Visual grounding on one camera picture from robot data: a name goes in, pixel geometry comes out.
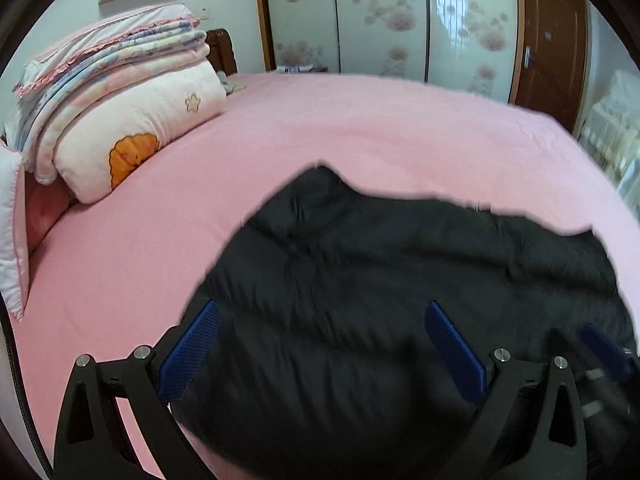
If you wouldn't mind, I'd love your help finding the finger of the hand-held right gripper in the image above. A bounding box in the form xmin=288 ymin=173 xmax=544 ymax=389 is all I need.
xmin=577 ymin=322 xmax=633 ymax=378

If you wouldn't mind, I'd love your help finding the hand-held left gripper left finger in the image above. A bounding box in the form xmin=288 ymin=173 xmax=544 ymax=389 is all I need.
xmin=52 ymin=300 xmax=223 ymax=480

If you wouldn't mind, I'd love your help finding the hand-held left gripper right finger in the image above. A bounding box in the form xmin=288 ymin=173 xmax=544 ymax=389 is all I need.
xmin=424 ymin=300 xmax=589 ymax=480

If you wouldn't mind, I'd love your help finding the black puffer jacket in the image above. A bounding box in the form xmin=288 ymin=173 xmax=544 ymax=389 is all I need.
xmin=169 ymin=164 xmax=640 ymax=480

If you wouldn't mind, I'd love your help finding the white embroidered pillow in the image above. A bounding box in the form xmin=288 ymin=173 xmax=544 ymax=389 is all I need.
xmin=0 ymin=137 xmax=32 ymax=322

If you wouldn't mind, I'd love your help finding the lace-covered furniture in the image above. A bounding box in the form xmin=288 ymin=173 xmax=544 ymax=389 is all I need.
xmin=576 ymin=69 xmax=640 ymax=197

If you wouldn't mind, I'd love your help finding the folded cream quilt orange flower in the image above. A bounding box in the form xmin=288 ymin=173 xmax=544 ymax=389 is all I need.
xmin=32 ymin=60 xmax=229 ymax=206

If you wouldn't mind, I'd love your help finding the pink bed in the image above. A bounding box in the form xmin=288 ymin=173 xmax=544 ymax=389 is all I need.
xmin=0 ymin=71 xmax=640 ymax=480

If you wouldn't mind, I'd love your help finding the small grey cloth item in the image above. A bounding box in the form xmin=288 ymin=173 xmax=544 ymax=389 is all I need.
xmin=218 ymin=73 xmax=247 ymax=95

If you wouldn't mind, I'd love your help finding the nightstand with small items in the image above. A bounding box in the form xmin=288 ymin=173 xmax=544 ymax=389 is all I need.
xmin=276 ymin=63 xmax=329 ymax=75

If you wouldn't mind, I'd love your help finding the dark wooden headboard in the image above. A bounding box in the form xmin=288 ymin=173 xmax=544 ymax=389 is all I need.
xmin=205 ymin=28 xmax=239 ymax=76

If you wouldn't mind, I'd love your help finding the brown wooden door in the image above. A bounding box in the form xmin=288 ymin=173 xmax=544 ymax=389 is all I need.
xmin=507 ymin=0 xmax=592 ymax=134

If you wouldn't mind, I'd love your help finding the floral sliding-door wardrobe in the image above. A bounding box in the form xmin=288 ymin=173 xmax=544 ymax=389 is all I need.
xmin=252 ymin=0 xmax=524 ymax=107

